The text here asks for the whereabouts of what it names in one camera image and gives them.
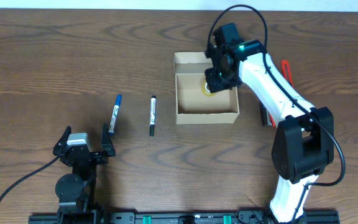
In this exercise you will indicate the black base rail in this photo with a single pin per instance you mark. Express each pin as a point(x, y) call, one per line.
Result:
point(240, 217)

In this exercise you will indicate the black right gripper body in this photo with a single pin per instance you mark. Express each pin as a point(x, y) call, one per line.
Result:
point(216, 79)

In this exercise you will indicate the black whiteboard marker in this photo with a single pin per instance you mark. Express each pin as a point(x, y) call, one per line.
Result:
point(153, 101)

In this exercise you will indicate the orange utility knife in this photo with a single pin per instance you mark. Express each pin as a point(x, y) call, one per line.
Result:
point(286, 71)

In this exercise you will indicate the cardboard box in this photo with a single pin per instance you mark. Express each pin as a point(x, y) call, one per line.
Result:
point(194, 103)

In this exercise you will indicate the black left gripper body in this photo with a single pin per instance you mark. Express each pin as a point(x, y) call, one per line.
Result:
point(97, 160)

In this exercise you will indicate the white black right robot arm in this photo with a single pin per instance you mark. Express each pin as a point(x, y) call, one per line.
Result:
point(303, 144)

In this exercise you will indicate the blue whiteboard marker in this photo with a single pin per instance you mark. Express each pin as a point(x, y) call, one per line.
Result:
point(114, 115)

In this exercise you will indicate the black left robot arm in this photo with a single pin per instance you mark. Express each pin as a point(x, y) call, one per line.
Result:
point(76, 191)

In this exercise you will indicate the yellow clear tape roll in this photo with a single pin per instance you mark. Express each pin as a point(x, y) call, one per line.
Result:
point(205, 89)

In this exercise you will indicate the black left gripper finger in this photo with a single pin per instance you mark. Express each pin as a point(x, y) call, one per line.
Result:
point(106, 142)
point(61, 146)

